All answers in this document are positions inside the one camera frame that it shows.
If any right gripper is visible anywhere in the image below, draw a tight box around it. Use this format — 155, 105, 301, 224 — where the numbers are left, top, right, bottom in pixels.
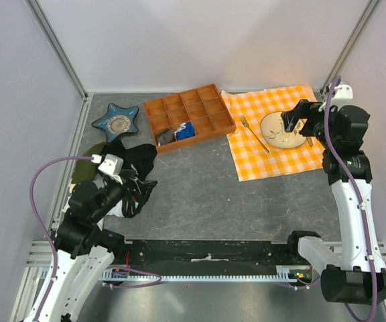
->
281, 99, 344, 150

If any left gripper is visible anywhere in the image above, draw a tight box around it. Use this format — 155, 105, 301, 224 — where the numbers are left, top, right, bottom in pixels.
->
90, 168, 157, 222

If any white underwear black trim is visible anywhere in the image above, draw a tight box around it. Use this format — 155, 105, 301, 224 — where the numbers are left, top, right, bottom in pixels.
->
97, 201, 125, 230

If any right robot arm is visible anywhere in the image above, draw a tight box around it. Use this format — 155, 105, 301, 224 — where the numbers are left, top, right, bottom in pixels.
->
281, 99, 386, 305

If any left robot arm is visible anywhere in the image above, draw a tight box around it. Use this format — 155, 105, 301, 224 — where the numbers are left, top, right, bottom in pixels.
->
25, 170, 157, 321

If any olive green underwear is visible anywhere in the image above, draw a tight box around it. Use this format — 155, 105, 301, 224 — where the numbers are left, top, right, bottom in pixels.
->
69, 142, 107, 193

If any grey rolled underwear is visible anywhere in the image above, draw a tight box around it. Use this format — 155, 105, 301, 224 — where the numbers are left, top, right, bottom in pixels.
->
155, 128, 176, 146

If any blue rolled underwear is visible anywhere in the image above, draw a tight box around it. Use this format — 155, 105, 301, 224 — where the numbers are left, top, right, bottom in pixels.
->
174, 122, 196, 140

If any beige floral plate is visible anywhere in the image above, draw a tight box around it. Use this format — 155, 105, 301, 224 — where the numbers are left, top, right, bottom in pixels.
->
260, 112, 306, 150

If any gold knife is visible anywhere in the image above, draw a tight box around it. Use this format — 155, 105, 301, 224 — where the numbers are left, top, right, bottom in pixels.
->
307, 137, 314, 147

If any gold fork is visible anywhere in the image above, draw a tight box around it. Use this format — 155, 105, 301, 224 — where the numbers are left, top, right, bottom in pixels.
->
239, 114, 270, 153

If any orange checkered cloth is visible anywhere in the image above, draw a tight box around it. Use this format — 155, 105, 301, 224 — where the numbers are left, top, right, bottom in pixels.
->
221, 85, 324, 182

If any blue star-shaped dish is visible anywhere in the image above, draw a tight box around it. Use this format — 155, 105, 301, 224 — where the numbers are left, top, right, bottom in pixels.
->
91, 103, 139, 143

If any wooden divided tray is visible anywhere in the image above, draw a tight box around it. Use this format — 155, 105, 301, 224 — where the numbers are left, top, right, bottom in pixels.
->
143, 84, 236, 154

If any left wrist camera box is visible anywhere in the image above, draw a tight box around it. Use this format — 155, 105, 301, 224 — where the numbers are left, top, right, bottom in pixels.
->
98, 154, 123, 180

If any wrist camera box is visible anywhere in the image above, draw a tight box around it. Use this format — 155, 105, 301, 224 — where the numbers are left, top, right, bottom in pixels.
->
98, 154, 123, 180
331, 84, 353, 105

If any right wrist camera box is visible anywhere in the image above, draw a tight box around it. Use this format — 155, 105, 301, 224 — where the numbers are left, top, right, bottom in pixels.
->
331, 84, 353, 105

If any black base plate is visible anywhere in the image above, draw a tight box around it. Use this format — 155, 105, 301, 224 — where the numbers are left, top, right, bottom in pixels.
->
114, 239, 308, 276

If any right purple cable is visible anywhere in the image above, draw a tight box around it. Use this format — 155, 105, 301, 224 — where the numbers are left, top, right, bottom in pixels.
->
286, 75, 380, 322

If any grey cable duct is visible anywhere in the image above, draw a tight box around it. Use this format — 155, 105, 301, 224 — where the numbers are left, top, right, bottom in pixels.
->
99, 266, 312, 283

